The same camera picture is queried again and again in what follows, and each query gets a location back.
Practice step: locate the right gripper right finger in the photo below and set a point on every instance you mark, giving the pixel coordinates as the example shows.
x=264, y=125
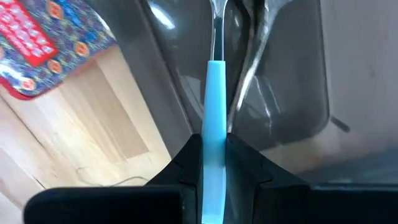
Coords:
x=295, y=205

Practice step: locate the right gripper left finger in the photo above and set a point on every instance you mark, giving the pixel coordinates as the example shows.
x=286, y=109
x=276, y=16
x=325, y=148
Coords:
x=124, y=205

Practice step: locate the dark grey plastic bin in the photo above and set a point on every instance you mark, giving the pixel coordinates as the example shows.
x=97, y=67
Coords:
x=289, y=93

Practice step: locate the all silver spoon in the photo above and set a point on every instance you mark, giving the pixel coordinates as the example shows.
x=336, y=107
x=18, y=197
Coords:
x=248, y=74

